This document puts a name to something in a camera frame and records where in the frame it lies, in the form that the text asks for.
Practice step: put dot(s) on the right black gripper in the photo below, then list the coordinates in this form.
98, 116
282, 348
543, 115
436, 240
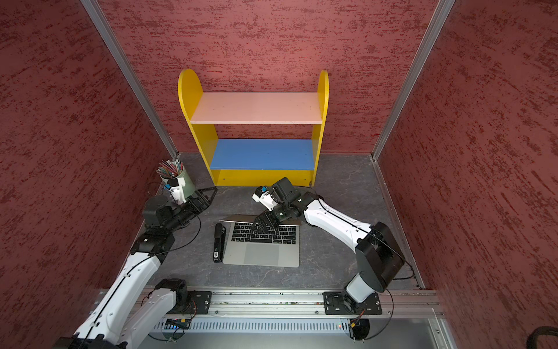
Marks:
260, 219

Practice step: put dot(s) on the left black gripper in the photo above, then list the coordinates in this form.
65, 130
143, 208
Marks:
202, 197

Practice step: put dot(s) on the silver laptop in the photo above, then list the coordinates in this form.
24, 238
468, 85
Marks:
244, 247

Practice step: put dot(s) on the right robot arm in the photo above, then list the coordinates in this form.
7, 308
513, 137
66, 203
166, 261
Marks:
378, 255

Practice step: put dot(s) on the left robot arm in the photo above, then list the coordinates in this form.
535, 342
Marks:
114, 323

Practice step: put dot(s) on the green pencil cup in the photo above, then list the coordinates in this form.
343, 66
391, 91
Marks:
189, 186

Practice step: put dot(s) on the black stapler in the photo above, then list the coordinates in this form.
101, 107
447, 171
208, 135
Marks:
219, 242

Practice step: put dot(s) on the coloured pencils bundle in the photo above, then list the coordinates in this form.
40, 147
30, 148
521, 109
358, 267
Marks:
170, 169

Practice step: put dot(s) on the yellow pink blue shelf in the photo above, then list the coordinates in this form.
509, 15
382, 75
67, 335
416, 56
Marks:
249, 161

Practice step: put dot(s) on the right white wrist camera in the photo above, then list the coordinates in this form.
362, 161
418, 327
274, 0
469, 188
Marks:
263, 196

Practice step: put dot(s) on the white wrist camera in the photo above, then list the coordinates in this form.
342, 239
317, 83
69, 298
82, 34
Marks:
176, 189
263, 196

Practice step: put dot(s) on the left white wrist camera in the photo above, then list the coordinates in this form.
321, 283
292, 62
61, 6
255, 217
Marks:
176, 189

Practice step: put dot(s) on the aluminium mounting rail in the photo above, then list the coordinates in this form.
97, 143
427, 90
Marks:
308, 303

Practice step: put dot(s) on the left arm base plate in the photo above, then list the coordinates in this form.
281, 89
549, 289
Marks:
201, 302

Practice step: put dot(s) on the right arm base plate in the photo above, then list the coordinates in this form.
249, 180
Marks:
340, 303

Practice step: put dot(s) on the left aluminium corner post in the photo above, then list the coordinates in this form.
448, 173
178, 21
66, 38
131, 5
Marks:
102, 25

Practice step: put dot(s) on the aluminium corner post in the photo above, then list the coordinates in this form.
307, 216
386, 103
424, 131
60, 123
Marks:
102, 25
439, 17

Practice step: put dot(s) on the right aluminium corner post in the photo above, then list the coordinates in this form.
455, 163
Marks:
439, 17

